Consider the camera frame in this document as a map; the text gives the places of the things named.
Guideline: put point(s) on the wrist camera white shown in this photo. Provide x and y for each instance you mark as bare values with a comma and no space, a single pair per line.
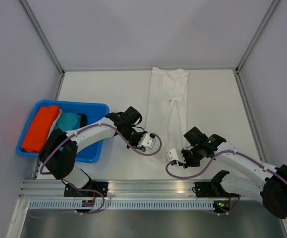
147,141
175,155

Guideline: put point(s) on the left aluminium frame post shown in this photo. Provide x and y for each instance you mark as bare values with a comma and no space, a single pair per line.
41,35

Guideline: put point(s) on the aluminium frame post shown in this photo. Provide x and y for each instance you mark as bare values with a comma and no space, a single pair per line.
41,35
259,31

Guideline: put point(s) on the blue plastic bin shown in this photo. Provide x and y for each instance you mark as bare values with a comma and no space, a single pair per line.
93,111

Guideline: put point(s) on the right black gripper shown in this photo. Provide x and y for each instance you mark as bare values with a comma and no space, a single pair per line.
188,163

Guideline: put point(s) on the aluminium mounting rail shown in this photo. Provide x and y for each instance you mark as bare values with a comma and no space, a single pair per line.
118,189

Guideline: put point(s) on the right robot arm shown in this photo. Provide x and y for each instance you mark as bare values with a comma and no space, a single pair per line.
261,182

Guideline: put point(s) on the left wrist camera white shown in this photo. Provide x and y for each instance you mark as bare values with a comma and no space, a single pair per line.
147,141

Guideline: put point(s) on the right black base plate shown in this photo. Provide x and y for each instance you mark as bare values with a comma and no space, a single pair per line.
207,189

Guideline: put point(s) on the white slotted cable duct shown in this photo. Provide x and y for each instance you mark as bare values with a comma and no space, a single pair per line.
123,204

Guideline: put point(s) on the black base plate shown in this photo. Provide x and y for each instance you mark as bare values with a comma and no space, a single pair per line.
207,189
91,189

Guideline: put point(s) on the teal rolled t-shirt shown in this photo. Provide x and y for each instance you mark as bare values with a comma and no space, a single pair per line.
68,121

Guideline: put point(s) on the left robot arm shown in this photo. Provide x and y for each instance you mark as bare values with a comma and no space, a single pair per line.
58,155

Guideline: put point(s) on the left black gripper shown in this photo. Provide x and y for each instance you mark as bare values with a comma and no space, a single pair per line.
135,145

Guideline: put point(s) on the orange rolled t-shirt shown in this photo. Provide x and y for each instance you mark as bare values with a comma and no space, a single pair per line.
39,129

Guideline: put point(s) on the dark navy t-shirt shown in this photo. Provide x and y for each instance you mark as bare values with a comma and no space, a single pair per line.
83,120

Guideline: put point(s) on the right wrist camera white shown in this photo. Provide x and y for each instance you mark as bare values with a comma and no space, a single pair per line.
175,155

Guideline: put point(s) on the right aluminium frame post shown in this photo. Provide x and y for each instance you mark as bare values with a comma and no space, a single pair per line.
259,31

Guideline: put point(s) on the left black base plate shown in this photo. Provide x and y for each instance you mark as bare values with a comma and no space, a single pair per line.
91,189

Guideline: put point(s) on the white t-shirt with robot print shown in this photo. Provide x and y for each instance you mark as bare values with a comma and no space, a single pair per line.
167,109

